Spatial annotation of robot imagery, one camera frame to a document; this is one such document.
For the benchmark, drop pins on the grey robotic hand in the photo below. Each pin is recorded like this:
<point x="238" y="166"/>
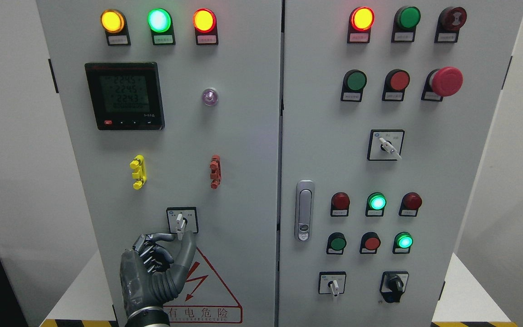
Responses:
<point x="150" y="275"/>

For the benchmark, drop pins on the white lever rotary switch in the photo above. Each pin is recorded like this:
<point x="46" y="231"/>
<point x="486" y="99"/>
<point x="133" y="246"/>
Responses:
<point x="182" y="220"/>

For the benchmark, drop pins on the robot forearm black silver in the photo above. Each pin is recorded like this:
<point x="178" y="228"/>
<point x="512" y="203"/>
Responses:
<point x="149" y="317"/>

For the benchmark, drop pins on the red electric hazard warning sticker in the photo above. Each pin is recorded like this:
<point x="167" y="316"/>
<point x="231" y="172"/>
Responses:
<point x="205" y="298"/>

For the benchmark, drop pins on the yellow terminal clip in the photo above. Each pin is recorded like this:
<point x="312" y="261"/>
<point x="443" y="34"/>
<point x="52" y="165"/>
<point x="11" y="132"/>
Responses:
<point x="139" y="173"/>

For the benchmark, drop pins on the red terminal clip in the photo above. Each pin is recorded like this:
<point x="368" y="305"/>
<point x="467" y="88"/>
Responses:
<point x="215" y="171"/>

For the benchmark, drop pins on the left grey cabinet door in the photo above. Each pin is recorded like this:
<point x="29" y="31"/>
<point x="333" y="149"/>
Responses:
<point x="238" y="220"/>

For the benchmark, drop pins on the grey cabinet door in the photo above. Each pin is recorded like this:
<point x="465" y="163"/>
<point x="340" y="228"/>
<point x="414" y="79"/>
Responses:
<point x="238" y="220"/>
<point x="326" y="140"/>

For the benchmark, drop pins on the black digital power meter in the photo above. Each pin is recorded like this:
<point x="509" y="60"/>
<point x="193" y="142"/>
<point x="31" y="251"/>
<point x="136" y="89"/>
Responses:
<point x="125" y="96"/>

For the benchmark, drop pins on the green push button lower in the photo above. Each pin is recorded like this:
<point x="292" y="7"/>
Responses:
<point x="336" y="243"/>

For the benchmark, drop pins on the green push button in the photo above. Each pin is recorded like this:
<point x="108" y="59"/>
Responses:
<point x="353" y="84"/>
<point x="336" y="243"/>

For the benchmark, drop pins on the clear small light bulb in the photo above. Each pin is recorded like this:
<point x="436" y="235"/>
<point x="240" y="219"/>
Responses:
<point x="210" y="97"/>

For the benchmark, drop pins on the dark red lamp middle left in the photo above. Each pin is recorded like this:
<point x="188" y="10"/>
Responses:
<point x="340" y="205"/>

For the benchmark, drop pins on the dark red lamp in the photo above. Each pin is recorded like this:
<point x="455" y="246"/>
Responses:
<point x="410" y="205"/>
<point x="340" y="205"/>

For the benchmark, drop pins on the red push button lower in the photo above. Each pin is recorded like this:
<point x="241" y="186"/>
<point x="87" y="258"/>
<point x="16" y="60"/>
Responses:
<point x="370" y="243"/>

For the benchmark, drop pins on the red push button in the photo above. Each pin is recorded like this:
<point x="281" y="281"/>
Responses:
<point x="396" y="81"/>
<point x="370" y="243"/>

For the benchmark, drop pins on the green lit lamp middle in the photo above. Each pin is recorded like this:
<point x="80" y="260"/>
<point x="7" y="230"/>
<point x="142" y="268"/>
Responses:
<point x="375" y="205"/>

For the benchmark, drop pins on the green lit button lower right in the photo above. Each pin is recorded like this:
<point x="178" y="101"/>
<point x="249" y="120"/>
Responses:
<point x="402" y="243"/>

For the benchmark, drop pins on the green lit indicator lamp top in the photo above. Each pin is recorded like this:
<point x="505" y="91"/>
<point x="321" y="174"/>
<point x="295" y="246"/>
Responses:
<point x="162" y="29"/>

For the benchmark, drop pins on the yellow indicator lamp top left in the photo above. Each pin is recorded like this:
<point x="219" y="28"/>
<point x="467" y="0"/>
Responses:
<point x="115" y="27"/>

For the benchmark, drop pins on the orange-red indicator lamp left door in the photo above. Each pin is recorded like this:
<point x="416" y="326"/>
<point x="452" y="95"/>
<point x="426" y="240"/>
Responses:
<point x="205" y="25"/>

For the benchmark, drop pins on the dark red lamp middle right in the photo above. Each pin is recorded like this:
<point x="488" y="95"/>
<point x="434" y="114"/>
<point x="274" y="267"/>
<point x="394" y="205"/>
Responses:
<point x="410" y="205"/>

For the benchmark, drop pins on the green push button upper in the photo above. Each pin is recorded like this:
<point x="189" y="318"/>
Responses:
<point x="353" y="84"/>

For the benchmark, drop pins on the right grey cabinet door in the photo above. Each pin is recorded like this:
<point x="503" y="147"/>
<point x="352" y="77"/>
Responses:
<point x="326" y="140"/>

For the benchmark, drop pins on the red push button upper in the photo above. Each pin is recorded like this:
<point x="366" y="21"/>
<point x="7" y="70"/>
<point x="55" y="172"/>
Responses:
<point x="396" y="81"/>

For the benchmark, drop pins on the red lit indicator lamp right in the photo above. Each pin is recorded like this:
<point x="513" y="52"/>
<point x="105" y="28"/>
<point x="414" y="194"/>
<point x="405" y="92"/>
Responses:
<point x="359" y="25"/>

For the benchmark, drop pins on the red emergency stop mushroom button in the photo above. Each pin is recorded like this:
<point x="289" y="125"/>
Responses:
<point x="441" y="83"/>

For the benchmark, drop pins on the green unlit lamp top right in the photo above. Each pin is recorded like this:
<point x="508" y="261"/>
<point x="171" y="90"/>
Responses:
<point x="405" y="23"/>

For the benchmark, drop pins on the dark red buzzer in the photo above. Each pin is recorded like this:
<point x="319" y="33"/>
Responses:
<point x="449" y="23"/>

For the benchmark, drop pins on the silver door lock handle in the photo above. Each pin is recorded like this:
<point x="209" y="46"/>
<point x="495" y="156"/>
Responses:
<point x="304" y="209"/>

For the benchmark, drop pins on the lower white rotary switch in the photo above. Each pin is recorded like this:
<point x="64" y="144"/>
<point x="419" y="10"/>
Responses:
<point x="331" y="283"/>

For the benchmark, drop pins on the black knob selector switch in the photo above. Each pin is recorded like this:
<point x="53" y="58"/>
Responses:
<point x="392" y="285"/>

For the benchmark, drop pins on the upper right white rotary switch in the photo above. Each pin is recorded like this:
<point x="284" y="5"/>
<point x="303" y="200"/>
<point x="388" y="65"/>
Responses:
<point x="385" y="144"/>

